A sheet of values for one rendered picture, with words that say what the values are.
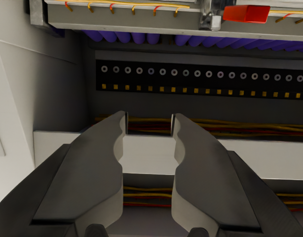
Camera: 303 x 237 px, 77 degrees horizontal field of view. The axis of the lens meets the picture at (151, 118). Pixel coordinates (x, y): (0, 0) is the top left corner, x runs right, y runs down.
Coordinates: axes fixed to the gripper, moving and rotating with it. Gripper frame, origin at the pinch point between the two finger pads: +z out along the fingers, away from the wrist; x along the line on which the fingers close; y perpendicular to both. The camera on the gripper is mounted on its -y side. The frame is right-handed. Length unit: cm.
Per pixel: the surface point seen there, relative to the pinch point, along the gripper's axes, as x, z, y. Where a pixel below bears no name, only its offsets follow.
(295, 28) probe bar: 14.4, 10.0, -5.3
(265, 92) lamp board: 20.6, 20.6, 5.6
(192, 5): 3.6, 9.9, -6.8
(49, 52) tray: -12.5, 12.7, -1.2
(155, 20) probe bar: 0.2, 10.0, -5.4
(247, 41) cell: 12.0, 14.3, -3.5
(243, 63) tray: 15.9, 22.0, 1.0
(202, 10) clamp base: 4.1, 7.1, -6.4
